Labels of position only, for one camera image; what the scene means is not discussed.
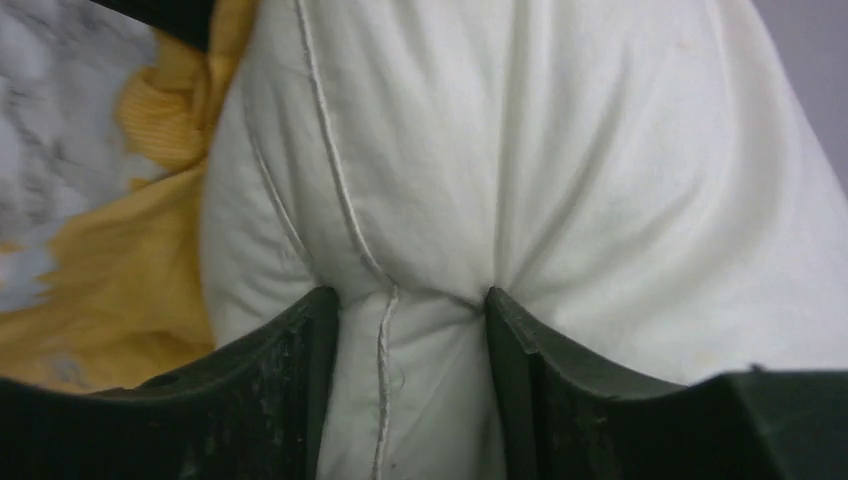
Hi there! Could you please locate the white pillow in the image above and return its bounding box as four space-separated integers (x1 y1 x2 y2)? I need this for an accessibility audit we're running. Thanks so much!
201 1 847 479

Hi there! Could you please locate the yellow Mickey Mouse pillowcase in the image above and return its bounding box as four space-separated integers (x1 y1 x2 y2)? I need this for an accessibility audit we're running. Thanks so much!
1 1 256 393

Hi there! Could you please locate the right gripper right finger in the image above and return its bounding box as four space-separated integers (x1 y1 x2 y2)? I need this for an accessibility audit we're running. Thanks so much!
485 288 847 479

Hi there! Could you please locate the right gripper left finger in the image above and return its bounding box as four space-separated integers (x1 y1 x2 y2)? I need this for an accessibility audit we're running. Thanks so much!
1 287 339 479

